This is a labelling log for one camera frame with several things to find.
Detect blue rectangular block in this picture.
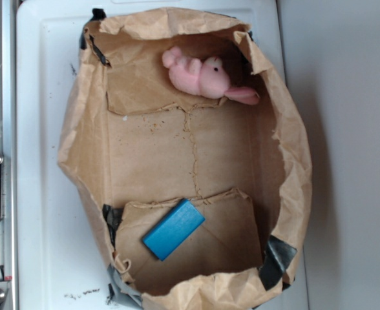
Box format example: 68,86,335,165
142,199,205,261

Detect brown paper bag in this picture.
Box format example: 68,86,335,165
58,7,312,309

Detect pink plush bunny toy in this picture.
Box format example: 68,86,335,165
162,46,260,105

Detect white plastic tray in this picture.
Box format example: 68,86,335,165
16,1,308,309

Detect aluminium frame rail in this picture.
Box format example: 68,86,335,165
0,1,19,309

